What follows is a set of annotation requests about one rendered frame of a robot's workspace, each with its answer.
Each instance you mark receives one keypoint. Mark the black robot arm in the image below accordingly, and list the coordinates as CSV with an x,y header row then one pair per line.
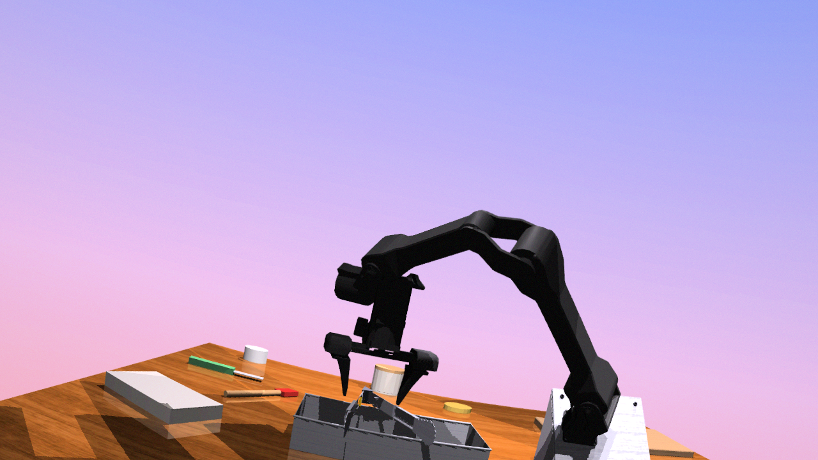
x,y
535,265

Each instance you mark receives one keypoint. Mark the light wooden board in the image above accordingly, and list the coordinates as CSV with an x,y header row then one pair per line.
x,y
658,443

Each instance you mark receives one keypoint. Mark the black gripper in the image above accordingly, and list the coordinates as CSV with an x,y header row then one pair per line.
x,y
384,333

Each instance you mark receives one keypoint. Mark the grey metal roasting tin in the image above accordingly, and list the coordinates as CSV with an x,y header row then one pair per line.
x,y
318,428

